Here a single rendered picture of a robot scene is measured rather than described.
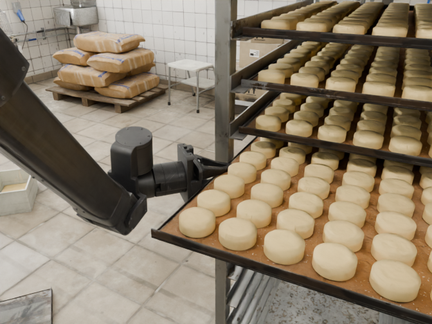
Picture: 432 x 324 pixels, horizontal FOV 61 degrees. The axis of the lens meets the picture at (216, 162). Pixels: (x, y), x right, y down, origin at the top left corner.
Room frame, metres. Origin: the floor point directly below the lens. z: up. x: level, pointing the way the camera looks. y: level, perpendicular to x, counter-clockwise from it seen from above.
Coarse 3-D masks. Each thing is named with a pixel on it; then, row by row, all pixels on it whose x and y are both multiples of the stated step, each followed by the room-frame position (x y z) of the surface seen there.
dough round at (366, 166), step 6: (348, 162) 0.60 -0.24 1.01; (354, 162) 0.59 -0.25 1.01; (360, 162) 0.59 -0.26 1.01; (366, 162) 0.59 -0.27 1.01; (372, 162) 0.59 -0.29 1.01; (348, 168) 0.58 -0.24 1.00; (354, 168) 0.57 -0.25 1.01; (360, 168) 0.57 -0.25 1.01; (366, 168) 0.57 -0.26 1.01; (372, 168) 0.57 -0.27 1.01; (372, 174) 0.57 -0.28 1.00
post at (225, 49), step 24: (216, 0) 0.66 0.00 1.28; (216, 24) 0.66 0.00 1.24; (216, 48) 0.66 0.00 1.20; (216, 72) 0.66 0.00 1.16; (216, 96) 0.66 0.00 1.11; (216, 120) 0.66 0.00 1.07; (216, 144) 0.66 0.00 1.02; (216, 264) 0.66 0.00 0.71; (216, 288) 0.65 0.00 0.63; (216, 312) 0.66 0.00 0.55
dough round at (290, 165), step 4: (272, 160) 0.60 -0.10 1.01; (276, 160) 0.60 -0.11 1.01; (280, 160) 0.60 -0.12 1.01; (284, 160) 0.60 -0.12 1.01; (288, 160) 0.60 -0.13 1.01; (292, 160) 0.60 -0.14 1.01; (272, 164) 0.58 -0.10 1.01; (276, 164) 0.58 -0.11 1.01; (280, 164) 0.58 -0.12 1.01; (284, 164) 0.58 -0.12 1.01; (288, 164) 0.58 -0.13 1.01; (292, 164) 0.58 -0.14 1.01; (296, 164) 0.58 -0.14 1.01; (272, 168) 0.58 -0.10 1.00; (276, 168) 0.57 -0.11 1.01; (280, 168) 0.57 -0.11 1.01; (284, 168) 0.57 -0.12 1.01; (288, 168) 0.57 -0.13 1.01; (292, 168) 0.57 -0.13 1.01; (296, 168) 0.57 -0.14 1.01; (288, 172) 0.56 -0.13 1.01; (292, 172) 0.57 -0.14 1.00; (296, 172) 0.57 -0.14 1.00; (292, 176) 0.57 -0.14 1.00
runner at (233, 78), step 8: (296, 40) 1.07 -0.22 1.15; (304, 40) 1.16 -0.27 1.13; (280, 48) 0.92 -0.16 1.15; (288, 48) 0.99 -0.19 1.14; (264, 56) 0.81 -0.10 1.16; (272, 56) 0.86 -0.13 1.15; (280, 56) 0.93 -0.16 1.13; (256, 64) 0.76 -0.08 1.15; (264, 64) 0.81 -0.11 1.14; (240, 72) 0.68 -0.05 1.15; (248, 72) 0.72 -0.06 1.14; (256, 72) 0.77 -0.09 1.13; (232, 80) 0.65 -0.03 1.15; (240, 80) 0.68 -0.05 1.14; (232, 88) 0.65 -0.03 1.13; (240, 88) 0.66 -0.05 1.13; (248, 88) 0.66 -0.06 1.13
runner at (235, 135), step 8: (264, 96) 0.83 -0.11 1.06; (272, 96) 0.88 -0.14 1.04; (256, 104) 0.78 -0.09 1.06; (264, 104) 0.83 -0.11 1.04; (248, 112) 0.73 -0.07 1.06; (256, 112) 0.78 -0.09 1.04; (240, 120) 0.69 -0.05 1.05; (248, 120) 0.73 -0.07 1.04; (232, 128) 0.65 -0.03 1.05; (232, 136) 0.64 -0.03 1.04; (240, 136) 0.64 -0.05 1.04
